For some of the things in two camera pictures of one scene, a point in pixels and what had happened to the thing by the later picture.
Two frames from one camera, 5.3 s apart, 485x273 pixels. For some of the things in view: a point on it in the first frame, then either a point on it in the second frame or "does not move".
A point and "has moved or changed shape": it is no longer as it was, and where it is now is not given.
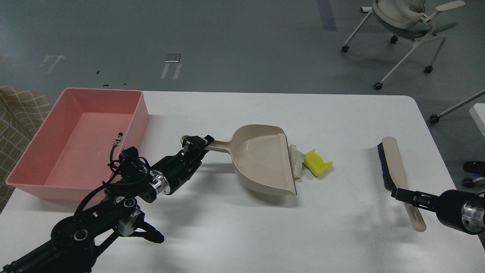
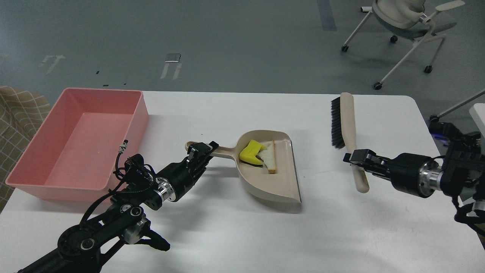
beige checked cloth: (22, 113) does not move
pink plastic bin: (70, 159) does not move
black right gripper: (463, 211) → (418, 175)
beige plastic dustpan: (261, 154) has moved or changed shape
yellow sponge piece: (315, 163) → (248, 155)
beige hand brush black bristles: (395, 178) → (344, 134)
